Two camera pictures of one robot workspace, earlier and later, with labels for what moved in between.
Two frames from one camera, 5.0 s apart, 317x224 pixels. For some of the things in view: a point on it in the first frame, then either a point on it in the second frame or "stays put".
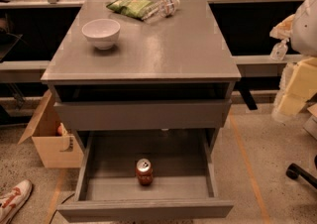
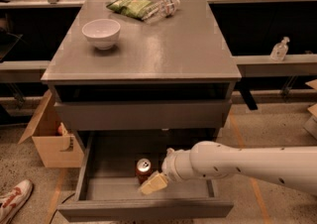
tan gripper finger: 300,87 → 156,183
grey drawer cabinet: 171,76 stays put
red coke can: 144,169 stays put
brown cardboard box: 53,143 stays put
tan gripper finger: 283,30 → 169,151
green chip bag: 129,5 stays put
